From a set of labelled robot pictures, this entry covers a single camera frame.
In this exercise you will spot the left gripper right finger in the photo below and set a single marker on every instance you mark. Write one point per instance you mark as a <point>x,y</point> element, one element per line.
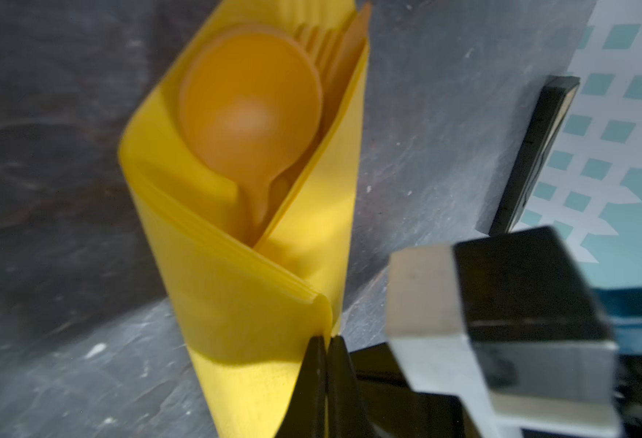
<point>347,415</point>

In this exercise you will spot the black yellow flat device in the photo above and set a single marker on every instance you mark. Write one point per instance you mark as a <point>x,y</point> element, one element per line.
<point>549,114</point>

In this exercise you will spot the orange plastic spoon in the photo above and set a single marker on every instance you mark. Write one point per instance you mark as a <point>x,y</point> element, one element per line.
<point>250,104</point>

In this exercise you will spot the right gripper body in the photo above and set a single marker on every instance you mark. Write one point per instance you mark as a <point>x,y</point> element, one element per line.
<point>393,408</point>

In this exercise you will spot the orange plastic knife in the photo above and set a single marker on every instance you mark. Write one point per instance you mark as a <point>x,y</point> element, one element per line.
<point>343,61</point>

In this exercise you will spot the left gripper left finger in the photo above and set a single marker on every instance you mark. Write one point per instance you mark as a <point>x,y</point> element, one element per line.
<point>306,412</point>

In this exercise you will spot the orange plastic fork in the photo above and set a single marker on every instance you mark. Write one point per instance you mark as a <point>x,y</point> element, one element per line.
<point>320,44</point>

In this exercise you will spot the yellow paper napkin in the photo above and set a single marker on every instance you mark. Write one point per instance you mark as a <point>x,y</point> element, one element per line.
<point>247,313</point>

